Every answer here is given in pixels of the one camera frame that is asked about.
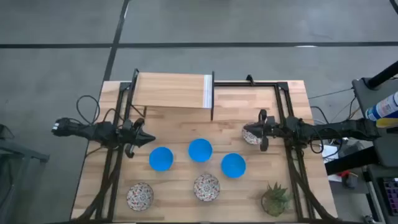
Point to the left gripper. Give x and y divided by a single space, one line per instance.
130 137

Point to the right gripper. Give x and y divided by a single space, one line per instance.
270 129

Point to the floral patterned ceramic bowl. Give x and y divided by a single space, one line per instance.
252 140
140 196
206 187

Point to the blue plastic bowl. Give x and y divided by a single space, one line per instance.
200 150
161 158
233 165

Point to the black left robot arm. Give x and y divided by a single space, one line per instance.
93 132

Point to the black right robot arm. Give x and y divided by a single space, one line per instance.
335 127

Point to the wooden shelf with black legs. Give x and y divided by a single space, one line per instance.
171 90

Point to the potted green succulent plant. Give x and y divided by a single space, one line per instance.
276 200

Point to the white paper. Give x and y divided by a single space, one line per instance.
331 152

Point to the small red item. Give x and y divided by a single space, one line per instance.
343 173

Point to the small grey item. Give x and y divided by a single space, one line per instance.
351 182

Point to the grey cart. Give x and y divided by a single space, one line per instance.
365 96

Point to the grey metal stand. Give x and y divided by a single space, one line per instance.
18 155

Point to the white and blue spray bottle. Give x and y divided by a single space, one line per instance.
384 107

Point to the yellow object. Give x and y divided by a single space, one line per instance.
387 123

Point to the black pole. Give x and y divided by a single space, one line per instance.
384 74

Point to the dark cart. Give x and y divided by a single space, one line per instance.
376 199

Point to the keypad device with purple keys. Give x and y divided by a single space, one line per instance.
392 191

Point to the black metal table frame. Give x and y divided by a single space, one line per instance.
248 84

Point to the small black bracket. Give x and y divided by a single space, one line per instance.
249 78

